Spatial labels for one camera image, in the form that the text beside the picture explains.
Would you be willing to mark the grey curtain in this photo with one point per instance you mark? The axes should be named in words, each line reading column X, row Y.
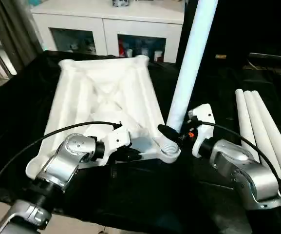
column 13, row 29

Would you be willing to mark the white plastic table top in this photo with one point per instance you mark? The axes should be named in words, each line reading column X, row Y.
column 94, row 80

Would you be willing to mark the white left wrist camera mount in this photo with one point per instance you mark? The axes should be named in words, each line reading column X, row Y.
column 116, row 140

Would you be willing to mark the small red item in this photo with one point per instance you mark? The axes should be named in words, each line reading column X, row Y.
column 122, row 50

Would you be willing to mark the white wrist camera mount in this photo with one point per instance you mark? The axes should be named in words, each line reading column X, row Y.
column 116, row 140
column 204, row 114

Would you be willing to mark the small tan tag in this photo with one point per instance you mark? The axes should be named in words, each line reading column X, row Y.
column 220, row 56

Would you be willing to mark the black mat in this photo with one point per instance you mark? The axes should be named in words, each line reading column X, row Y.
column 142, row 195

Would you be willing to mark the long black bar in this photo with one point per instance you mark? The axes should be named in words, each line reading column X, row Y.
column 271, row 56

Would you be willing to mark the dark patterned small object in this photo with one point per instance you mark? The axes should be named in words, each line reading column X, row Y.
column 120, row 3

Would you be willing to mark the white cabinet with glass doors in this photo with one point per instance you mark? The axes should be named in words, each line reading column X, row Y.
column 101, row 26

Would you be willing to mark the white plastic table leg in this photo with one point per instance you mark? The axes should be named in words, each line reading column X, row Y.
column 259, row 126
column 243, row 122
column 276, row 141
column 193, row 61

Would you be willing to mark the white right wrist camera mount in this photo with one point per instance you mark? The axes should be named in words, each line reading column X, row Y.
column 204, row 114

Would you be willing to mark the small white jar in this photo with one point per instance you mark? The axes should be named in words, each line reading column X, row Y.
column 159, row 56

